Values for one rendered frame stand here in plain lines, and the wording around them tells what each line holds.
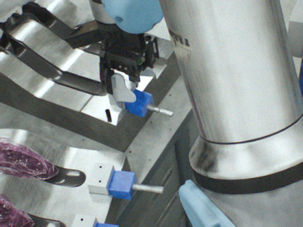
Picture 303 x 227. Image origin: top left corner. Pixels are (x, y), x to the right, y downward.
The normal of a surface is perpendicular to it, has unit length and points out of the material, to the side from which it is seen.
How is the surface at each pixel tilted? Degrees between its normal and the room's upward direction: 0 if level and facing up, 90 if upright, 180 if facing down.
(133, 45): 90
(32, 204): 26
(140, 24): 90
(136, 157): 0
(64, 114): 90
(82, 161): 0
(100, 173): 0
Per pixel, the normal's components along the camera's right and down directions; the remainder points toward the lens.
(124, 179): -0.11, -0.66
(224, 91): -0.37, 0.40
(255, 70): 0.19, 0.26
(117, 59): -0.49, 0.69
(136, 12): 0.39, 0.66
